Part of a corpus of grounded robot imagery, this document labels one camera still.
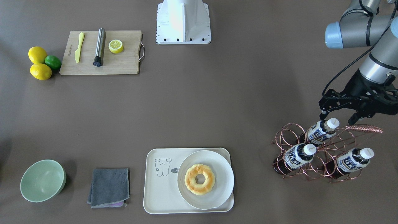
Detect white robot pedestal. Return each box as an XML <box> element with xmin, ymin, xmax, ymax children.
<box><xmin>155</xmin><ymin>0</ymin><xmax>212</xmax><ymax>44</ymax></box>

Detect wooden cutting board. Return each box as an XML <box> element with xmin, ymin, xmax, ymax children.
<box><xmin>59</xmin><ymin>30</ymin><xmax>144</xmax><ymax>75</ymax></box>

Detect white round plate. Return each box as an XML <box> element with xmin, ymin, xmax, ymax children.
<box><xmin>177</xmin><ymin>150</ymin><xmax>234</xmax><ymax>210</ymax></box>

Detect yellow lemon far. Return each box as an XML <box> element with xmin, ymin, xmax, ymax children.
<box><xmin>28</xmin><ymin>46</ymin><xmax>47</xmax><ymax>64</ymax></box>

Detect glazed donut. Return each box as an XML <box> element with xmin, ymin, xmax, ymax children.
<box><xmin>184</xmin><ymin>164</ymin><xmax>216</xmax><ymax>195</ymax></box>

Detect cream serving tray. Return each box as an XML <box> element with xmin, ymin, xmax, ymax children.
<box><xmin>143</xmin><ymin>147</ymin><xmax>234</xmax><ymax>214</ymax></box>

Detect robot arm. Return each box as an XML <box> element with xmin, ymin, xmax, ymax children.
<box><xmin>319</xmin><ymin>0</ymin><xmax>398</xmax><ymax>125</ymax></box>

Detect grey folded cloth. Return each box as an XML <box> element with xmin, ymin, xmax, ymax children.
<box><xmin>87</xmin><ymin>168</ymin><xmax>130</xmax><ymax>208</ymax></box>

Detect yellow lemon near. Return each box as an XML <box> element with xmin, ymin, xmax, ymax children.
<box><xmin>30</xmin><ymin>63</ymin><xmax>53</xmax><ymax>80</ymax></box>

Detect green lime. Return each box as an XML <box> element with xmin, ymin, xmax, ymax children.
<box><xmin>44</xmin><ymin>55</ymin><xmax>62</xmax><ymax>70</ymax></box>

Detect mint green bowl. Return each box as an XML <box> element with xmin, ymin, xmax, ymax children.
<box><xmin>20</xmin><ymin>159</ymin><xmax>67</xmax><ymax>203</ymax></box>

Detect copper wire bottle rack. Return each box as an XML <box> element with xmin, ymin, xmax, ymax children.
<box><xmin>272</xmin><ymin>123</ymin><xmax>383</xmax><ymax>183</ymax></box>

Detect lemon half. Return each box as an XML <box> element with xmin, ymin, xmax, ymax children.
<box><xmin>108</xmin><ymin>39</ymin><xmax>124</xmax><ymax>54</ymax></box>

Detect tea bottle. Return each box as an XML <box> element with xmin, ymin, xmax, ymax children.
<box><xmin>327</xmin><ymin>147</ymin><xmax>374</xmax><ymax>180</ymax></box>
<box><xmin>297</xmin><ymin>118</ymin><xmax>340</xmax><ymax>147</ymax></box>
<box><xmin>273</xmin><ymin>143</ymin><xmax>317</xmax><ymax>175</ymax></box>

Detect yellow plastic knife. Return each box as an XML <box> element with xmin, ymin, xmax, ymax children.
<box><xmin>74</xmin><ymin>32</ymin><xmax>85</xmax><ymax>63</ymax></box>

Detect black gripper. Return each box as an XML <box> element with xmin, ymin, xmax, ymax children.
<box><xmin>319</xmin><ymin>70</ymin><xmax>398</xmax><ymax>126</ymax></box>

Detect yellow lemon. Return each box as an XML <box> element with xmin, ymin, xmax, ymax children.
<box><xmin>28</xmin><ymin>46</ymin><xmax>47</xmax><ymax>64</ymax></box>
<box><xmin>30</xmin><ymin>63</ymin><xmax>53</xmax><ymax>80</ymax></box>

